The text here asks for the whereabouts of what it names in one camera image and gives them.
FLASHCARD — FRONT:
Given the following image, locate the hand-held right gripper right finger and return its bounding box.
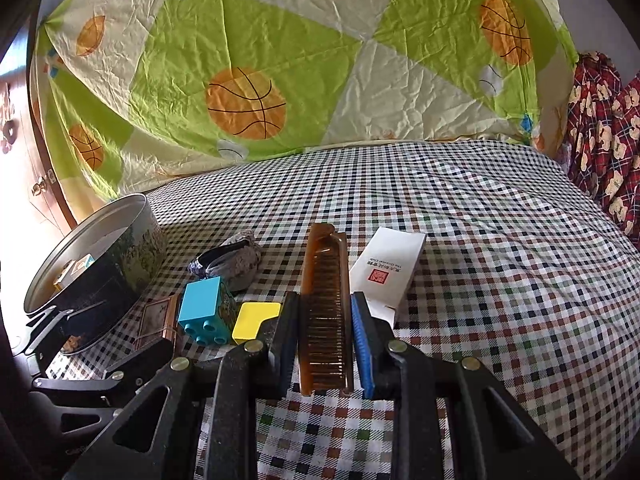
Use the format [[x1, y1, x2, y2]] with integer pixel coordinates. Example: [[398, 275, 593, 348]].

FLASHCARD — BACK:
[[350, 292, 581, 480]]

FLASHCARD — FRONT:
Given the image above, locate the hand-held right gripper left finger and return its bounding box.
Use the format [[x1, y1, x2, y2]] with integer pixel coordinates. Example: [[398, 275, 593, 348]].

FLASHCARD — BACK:
[[65, 292, 301, 480]]

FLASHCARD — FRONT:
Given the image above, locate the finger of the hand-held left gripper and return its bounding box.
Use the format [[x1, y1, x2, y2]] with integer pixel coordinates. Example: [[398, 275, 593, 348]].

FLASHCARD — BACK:
[[32, 339, 174, 407], [22, 305, 76, 361]]

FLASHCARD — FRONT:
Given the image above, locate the yellow cube block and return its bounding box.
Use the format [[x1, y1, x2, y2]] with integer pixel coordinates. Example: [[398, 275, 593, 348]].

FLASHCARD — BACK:
[[231, 301, 282, 346]]

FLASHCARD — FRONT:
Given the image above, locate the small brown rectangular box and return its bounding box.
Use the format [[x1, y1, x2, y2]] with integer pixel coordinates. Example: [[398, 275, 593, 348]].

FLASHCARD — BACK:
[[132, 294, 182, 352]]

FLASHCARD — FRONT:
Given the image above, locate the brown plastic comb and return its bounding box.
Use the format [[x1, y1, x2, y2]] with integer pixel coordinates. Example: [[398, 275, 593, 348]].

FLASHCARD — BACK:
[[298, 223, 354, 395]]

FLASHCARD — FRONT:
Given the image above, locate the round metal tin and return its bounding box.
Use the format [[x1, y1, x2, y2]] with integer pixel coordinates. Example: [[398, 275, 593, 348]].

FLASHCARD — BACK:
[[22, 192, 169, 357]]

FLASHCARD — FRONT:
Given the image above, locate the teal toy building block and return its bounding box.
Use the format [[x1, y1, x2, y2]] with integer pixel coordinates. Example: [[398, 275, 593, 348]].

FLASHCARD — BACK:
[[179, 277, 237, 347]]

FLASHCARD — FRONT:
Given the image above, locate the white paper box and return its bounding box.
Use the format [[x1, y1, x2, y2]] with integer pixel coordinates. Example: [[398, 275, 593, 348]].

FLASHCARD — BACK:
[[348, 226, 427, 328]]

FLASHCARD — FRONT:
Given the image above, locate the wooden door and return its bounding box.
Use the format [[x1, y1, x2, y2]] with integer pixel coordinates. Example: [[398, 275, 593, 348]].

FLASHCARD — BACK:
[[0, 35, 76, 231]]

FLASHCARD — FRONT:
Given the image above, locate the checked bed sheet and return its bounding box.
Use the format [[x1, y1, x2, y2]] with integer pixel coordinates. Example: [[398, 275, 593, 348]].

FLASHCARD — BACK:
[[45, 140, 640, 480]]

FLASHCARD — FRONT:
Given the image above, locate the hanging door ornament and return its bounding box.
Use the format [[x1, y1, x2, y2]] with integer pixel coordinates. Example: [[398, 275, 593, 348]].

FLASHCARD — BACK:
[[0, 85, 18, 153]]

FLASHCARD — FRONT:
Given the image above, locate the basketball printed green sheet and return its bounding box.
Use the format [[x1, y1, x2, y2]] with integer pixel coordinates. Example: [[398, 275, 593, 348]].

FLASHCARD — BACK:
[[30, 0, 581, 211]]

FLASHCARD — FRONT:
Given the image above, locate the red bear printed cloth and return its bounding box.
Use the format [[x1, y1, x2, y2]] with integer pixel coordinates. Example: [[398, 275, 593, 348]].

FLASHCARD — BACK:
[[565, 51, 640, 246]]

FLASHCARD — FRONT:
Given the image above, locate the brass door handle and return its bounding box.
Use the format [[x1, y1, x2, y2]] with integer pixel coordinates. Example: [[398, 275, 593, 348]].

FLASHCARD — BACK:
[[31, 170, 56, 197]]

